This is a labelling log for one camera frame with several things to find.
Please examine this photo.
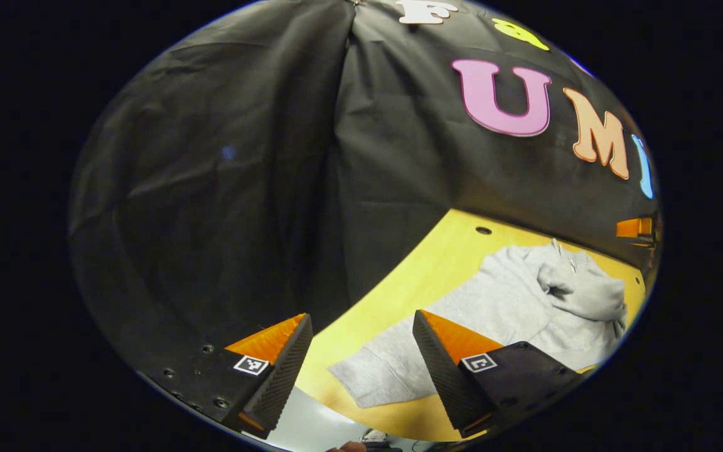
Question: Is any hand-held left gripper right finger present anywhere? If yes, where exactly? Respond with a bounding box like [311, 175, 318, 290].
[412, 309, 585, 439]

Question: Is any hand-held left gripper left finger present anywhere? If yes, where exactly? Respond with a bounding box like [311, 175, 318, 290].
[139, 313, 313, 440]

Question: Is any grey zip-neck sweatshirt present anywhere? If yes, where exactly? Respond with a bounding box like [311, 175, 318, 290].
[329, 239, 629, 409]

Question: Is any black backdrop cloth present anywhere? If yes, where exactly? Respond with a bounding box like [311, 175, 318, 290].
[67, 0, 662, 377]

